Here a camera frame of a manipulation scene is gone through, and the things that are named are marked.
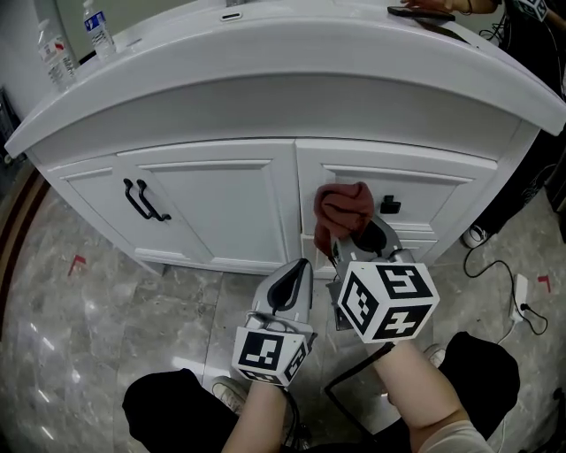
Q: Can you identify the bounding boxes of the person's leg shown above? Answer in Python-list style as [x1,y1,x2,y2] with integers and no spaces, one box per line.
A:
[122,368,242,453]
[441,331,521,443]

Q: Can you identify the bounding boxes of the water bottle blue label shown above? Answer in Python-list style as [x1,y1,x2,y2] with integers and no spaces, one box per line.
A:
[82,0,117,61]

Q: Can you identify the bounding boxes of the person's right forearm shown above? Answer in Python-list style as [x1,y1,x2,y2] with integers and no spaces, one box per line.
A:
[374,340,470,453]

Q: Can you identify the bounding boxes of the person's left leg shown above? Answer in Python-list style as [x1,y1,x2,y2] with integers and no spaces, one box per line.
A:
[122,368,242,453]

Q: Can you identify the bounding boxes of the short white drawer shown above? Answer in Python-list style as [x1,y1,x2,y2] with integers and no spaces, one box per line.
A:
[300,229,439,275]

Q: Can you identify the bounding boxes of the white vanity cabinet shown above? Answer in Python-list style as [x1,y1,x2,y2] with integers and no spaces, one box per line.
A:
[4,0,566,278]

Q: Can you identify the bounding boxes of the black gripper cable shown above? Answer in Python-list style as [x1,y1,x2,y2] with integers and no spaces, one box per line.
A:
[282,387,309,448]
[325,344,394,443]

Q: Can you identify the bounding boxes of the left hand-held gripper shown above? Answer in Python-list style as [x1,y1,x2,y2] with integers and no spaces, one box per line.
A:
[231,257,317,387]

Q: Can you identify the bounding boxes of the black power cable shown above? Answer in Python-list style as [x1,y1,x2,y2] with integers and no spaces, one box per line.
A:
[463,245,549,336]

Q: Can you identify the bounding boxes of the person's right leg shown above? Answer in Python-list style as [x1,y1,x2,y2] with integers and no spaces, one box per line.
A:
[441,331,521,443]

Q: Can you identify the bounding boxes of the person's right shoe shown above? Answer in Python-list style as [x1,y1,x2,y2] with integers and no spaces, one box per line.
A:
[424,343,447,368]

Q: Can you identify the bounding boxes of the black door handle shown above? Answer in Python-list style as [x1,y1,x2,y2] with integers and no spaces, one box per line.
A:
[135,179,172,222]
[122,178,156,221]

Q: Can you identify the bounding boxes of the person's left shoe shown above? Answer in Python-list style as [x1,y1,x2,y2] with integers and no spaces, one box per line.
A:
[210,375,249,415]

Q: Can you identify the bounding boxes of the white cabinet door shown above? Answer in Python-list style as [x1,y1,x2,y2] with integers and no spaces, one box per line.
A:
[46,154,213,266]
[115,139,306,271]

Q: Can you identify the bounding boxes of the clear water bottle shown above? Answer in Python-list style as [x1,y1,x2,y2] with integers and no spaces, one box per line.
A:
[37,19,77,92]

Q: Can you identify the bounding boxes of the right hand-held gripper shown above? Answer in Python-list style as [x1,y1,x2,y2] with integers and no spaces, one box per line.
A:
[326,220,440,345]

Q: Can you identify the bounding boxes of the black metal rack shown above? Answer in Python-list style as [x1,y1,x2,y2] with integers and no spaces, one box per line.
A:
[0,86,23,147]

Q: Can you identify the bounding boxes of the person's left forearm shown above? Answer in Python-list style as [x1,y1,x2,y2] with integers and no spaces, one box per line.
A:
[225,380,293,453]

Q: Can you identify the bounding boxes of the dark red cloth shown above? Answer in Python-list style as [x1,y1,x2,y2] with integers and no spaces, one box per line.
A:
[312,180,375,257]

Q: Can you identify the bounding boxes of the white power strip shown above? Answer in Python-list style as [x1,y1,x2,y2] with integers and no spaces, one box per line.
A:
[510,273,530,322]

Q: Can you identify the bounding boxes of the white power cable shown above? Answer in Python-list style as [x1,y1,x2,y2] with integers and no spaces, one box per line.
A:
[494,318,518,346]

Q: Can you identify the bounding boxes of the person's shoe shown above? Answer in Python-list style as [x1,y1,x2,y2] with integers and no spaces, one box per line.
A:
[462,223,490,249]
[424,343,447,368]
[210,375,249,415]

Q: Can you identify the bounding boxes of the tall white drawer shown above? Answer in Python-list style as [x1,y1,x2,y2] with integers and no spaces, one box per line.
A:
[294,139,499,242]

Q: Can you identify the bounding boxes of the black phone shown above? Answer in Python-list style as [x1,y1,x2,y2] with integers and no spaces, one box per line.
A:
[387,4,456,22]

